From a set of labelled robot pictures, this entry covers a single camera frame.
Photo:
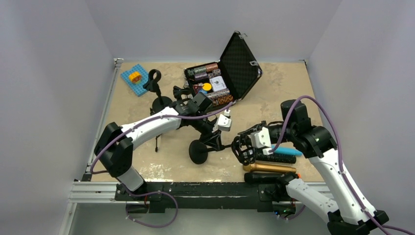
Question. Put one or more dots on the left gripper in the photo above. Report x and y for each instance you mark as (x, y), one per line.
(215, 141)

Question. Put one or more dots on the blue microphone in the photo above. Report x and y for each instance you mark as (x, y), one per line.
(288, 151)

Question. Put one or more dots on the silver-head black microphone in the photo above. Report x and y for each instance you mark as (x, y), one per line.
(277, 158)

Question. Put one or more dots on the gold microphone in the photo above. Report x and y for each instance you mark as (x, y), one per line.
(268, 168)

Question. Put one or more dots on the black microphone orange end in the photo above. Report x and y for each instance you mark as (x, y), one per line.
(269, 178)

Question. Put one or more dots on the black round-base mic stand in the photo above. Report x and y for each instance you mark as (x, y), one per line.
(152, 85)

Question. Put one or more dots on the black tripod mic stand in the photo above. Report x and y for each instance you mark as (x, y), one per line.
(162, 123)

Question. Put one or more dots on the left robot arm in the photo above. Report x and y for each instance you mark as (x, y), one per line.
(116, 144)

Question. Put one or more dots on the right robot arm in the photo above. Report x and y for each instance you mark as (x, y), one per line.
(348, 212)

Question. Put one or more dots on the yellow dealer chip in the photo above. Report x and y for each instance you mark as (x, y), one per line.
(207, 87)

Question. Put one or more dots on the red triangular token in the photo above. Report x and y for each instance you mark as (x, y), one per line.
(198, 88)

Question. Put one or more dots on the white playing card deck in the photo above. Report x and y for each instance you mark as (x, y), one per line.
(217, 83)

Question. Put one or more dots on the black poker chip case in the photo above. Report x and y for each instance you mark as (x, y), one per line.
(237, 66)

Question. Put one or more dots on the blue building baseplate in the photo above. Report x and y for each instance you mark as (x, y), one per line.
(137, 89)

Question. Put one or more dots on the yellow orange toy brick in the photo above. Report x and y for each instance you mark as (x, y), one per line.
(135, 77)

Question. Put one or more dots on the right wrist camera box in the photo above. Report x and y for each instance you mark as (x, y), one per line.
(261, 141)

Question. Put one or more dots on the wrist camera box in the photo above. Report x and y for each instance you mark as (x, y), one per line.
(224, 121)
(261, 141)

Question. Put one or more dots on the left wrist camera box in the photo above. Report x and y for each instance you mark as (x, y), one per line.
(224, 121)

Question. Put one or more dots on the black front mounting rail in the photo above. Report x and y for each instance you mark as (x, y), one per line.
(156, 197)

